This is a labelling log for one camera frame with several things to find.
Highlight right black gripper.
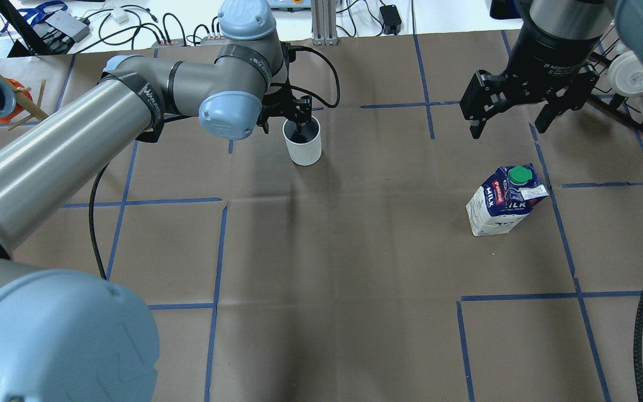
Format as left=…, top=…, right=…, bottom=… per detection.
left=459, top=25, right=601, bottom=140

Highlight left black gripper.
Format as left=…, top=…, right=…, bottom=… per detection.
left=257, top=84, right=313, bottom=139

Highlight white mug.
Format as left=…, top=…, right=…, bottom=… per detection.
left=282, top=116, right=322, bottom=167

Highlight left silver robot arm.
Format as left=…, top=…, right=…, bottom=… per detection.
left=0, top=1, right=291, bottom=401

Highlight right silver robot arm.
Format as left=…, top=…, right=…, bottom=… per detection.
left=459, top=1, right=643, bottom=139

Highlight blue white milk carton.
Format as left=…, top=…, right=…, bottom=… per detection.
left=466, top=163, right=549, bottom=237

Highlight black cup rack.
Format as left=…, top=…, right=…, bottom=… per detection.
left=589, top=28, right=643, bottom=134

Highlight black power adapter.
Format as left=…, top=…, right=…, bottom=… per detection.
left=378, top=3, right=402, bottom=35

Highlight orange mug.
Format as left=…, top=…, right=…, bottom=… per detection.
left=0, top=78, right=32, bottom=124

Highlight black braided cable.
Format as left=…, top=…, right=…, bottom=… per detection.
left=288, top=46, right=341, bottom=109

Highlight aluminium frame post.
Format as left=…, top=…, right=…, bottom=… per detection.
left=310, top=0, right=338, bottom=46

